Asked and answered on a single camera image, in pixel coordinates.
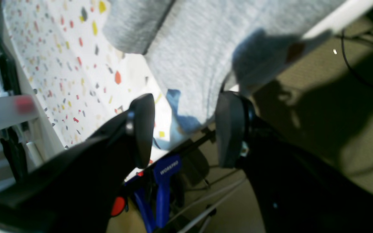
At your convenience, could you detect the aluminium table frame rail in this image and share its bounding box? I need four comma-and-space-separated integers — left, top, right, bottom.
0, 95, 40, 130

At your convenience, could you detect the blue table clamp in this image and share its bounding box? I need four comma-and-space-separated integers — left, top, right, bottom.
111, 155, 182, 233

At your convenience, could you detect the terrazzo patterned tablecloth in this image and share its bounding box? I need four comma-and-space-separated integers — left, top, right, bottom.
2, 0, 172, 150

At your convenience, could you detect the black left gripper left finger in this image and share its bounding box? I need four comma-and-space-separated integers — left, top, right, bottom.
0, 94, 154, 233

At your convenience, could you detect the grey T-shirt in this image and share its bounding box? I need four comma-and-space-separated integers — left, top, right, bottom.
103, 0, 343, 133

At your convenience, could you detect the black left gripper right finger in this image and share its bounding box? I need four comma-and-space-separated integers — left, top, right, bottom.
215, 91, 373, 233

